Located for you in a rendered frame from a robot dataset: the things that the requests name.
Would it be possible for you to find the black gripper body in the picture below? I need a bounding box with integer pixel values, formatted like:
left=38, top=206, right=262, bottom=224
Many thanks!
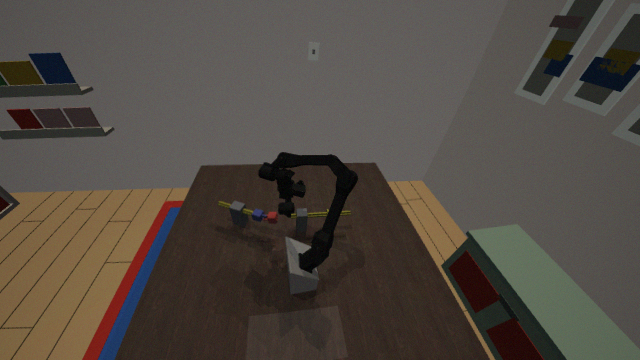
left=277, top=180, right=294, bottom=215

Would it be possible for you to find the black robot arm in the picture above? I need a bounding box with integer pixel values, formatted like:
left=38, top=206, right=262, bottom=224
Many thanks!
left=259, top=152, right=358, bottom=273

